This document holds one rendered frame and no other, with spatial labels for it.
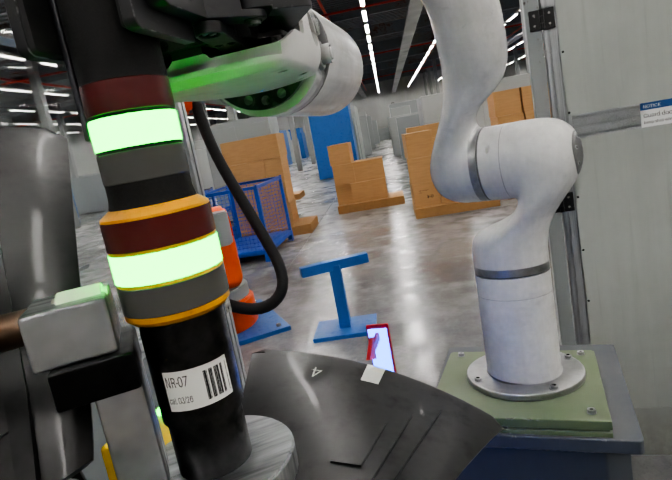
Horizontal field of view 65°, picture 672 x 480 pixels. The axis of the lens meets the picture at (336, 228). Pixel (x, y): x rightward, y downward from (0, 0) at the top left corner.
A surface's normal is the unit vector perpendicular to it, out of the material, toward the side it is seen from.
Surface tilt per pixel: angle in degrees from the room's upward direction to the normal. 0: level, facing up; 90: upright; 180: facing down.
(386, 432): 14
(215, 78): 131
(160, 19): 90
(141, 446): 90
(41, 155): 41
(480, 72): 111
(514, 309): 87
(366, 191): 90
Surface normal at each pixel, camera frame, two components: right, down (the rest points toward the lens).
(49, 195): 0.29, -0.71
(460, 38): -0.43, 0.48
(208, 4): 0.51, 0.05
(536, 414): -0.16, -0.98
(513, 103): -0.11, 0.19
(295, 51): 0.97, 0.00
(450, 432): 0.20, -0.97
